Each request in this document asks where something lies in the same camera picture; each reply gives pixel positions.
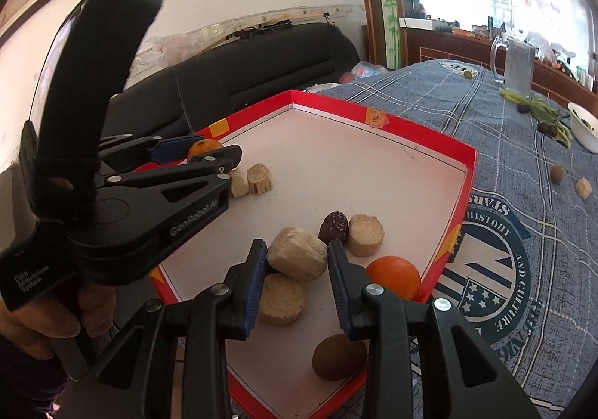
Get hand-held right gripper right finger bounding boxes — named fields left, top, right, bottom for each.
left=326, top=239, right=543, bottom=419

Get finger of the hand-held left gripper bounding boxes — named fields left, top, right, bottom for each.
left=100, top=143, right=244, bottom=240
left=98, top=133, right=207, bottom=168

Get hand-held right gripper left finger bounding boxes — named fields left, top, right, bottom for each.
left=56, top=239, right=268, bottom=419

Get orange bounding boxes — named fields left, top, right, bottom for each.
left=188, top=139, right=225, bottom=161
left=365, top=255, right=422, bottom=301

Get dark red date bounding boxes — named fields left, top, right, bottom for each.
left=318, top=211, right=350, bottom=244

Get red cardboard box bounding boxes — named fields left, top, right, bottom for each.
left=149, top=90, right=478, bottom=419

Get person's left forearm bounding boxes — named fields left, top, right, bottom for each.
left=0, top=336, right=64, bottom=419

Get person's left hand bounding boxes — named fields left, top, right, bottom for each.
left=0, top=280, right=118, bottom=355

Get black sofa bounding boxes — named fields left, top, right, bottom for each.
left=99, top=22, right=361, bottom=155

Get blue plaid tablecloth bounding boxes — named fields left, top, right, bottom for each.
left=317, top=59, right=598, bottom=415

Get colourful plastic bag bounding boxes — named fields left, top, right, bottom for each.
left=339, top=62, right=389, bottom=84

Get green vegetable stalks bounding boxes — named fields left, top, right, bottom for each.
left=498, top=87, right=573, bottom=149

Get wooden cabinet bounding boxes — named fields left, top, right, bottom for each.
left=398, top=16, right=598, bottom=99

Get glass pitcher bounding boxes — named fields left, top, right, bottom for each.
left=489, top=34, right=536, bottom=96

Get white bowl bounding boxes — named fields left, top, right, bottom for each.
left=567, top=102, right=598, bottom=152

